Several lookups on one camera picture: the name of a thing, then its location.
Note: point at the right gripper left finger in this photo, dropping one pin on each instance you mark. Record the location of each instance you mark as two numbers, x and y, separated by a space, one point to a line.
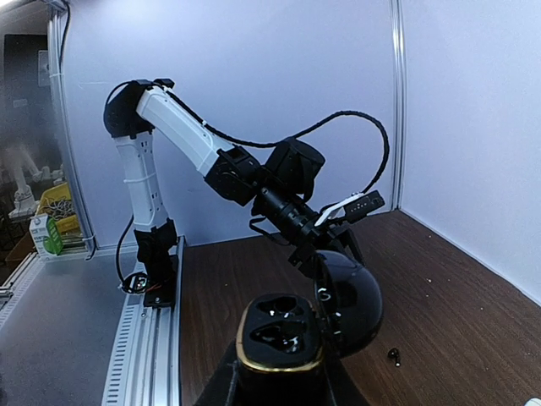
225 386

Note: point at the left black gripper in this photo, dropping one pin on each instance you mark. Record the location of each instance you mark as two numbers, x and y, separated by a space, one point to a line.
334 238

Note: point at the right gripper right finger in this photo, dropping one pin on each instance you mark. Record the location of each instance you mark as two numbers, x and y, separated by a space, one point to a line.
340 389

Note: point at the black earbud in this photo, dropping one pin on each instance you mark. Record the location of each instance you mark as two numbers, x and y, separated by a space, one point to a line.
394 355

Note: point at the black charging case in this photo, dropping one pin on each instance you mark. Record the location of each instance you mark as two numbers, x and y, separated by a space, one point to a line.
289 333

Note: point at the white charging case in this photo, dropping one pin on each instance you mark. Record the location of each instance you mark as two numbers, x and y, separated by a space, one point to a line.
533 402

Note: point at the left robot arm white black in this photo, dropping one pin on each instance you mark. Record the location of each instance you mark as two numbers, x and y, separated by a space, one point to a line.
138 112

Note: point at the left circuit board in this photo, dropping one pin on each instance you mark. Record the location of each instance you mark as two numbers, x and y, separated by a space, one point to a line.
135 283

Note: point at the green white carton box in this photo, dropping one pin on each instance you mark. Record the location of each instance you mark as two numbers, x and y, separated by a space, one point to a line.
47 239

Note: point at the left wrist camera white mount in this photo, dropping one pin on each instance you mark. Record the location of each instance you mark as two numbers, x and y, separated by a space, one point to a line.
351 209

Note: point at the front aluminium rail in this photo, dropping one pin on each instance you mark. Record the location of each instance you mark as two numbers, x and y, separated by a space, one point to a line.
144 367

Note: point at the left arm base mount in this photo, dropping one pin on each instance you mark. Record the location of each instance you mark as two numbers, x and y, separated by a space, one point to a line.
161 263

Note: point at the right aluminium frame post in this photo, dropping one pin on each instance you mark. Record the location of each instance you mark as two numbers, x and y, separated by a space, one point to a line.
400 101

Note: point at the yellow bin with cables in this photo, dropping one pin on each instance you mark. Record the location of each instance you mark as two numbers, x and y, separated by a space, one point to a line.
57 203

